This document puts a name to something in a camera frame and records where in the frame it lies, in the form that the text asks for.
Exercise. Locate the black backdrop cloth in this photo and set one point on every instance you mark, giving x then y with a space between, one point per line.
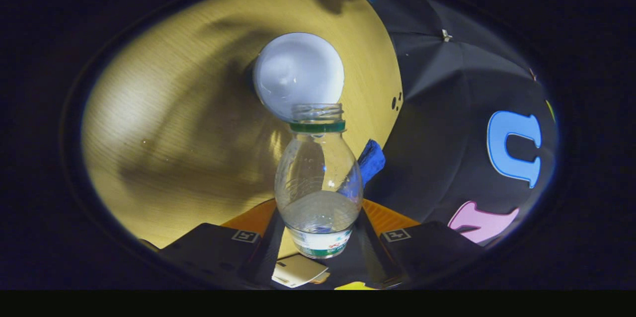
437 133

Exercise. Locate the toast slices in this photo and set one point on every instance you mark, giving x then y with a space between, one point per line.
320 277

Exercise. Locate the white toaster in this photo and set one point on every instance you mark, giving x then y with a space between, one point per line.
298 270

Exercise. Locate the blue towel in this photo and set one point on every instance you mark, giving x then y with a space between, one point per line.
372 163

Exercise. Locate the small white clip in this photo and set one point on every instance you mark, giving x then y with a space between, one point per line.
446 35

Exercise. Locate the clear plastic water bottle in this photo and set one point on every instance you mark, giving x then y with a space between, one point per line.
318 173

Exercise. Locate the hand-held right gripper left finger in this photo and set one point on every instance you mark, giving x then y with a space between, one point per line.
268 252

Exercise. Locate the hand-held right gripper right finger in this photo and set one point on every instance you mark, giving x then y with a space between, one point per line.
370 252

